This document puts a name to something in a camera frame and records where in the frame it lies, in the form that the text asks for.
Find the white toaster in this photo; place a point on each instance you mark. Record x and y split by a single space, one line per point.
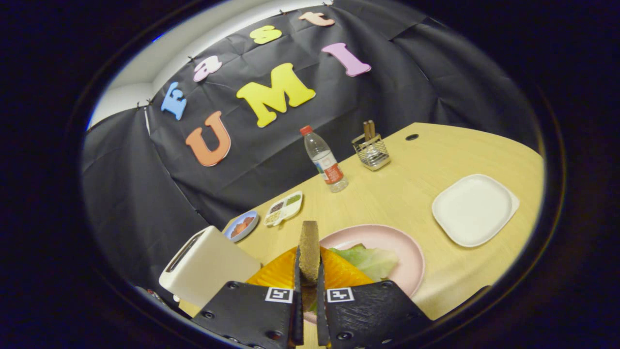
213 266

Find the clear plastic water bottle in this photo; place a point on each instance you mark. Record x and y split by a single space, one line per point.
325 162

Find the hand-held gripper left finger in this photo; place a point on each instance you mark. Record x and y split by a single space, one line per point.
296 278

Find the round pink plate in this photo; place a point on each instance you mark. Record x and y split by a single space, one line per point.
387 240

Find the white square plate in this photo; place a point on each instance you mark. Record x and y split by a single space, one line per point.
472 211

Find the orange-red food pieces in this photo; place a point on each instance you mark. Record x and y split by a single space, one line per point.
243 226

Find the wooden chopstick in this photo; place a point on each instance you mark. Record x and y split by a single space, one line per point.
372 129
366 131

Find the green lettuce leaf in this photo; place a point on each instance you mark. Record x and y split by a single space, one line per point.
373 261

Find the white divided seasoning tray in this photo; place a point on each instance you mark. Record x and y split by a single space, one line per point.
283 208

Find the blurred small objects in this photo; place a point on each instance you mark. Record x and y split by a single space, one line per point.
155 295

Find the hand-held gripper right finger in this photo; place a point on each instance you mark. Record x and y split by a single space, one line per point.
320 281

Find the brown toast slice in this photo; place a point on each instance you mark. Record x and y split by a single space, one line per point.
309 252

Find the small blue plate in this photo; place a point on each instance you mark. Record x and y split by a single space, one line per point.
230 235

